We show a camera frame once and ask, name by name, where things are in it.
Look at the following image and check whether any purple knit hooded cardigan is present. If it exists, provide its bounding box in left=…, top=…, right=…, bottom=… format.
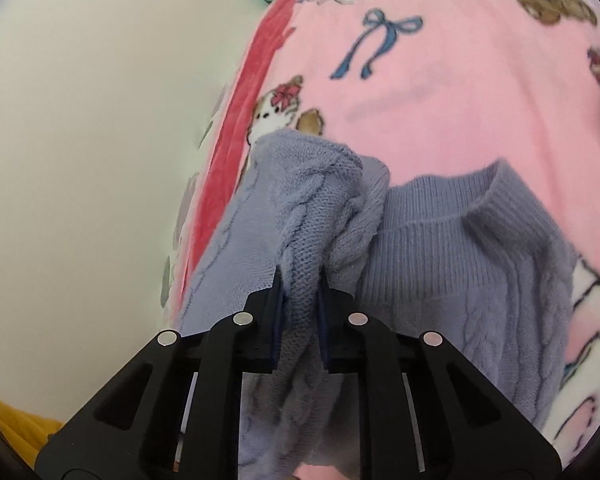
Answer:
left=180, top=130, right=577, bottom=479

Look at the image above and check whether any yellow sleeve forearm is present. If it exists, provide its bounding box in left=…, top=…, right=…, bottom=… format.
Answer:
left=0, top=400, right=64, bottom=468

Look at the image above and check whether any floral white bed sheet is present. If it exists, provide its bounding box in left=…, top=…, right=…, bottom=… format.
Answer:
left=157, top=79, right=232, bottom=311

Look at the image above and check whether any pink cartoon fleece blanket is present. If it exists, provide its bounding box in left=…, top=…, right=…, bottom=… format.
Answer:
left=168, top=0, right=600, bottom=464

